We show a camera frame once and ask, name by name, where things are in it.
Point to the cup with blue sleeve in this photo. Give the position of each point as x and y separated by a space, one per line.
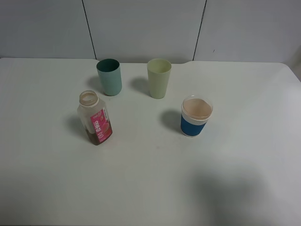
196 111

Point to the clear bottle with pink label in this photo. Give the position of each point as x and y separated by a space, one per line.
93 114

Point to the light green plastic cup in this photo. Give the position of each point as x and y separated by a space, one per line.
158 77

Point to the teal plastic cup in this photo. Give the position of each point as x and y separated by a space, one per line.
110 76

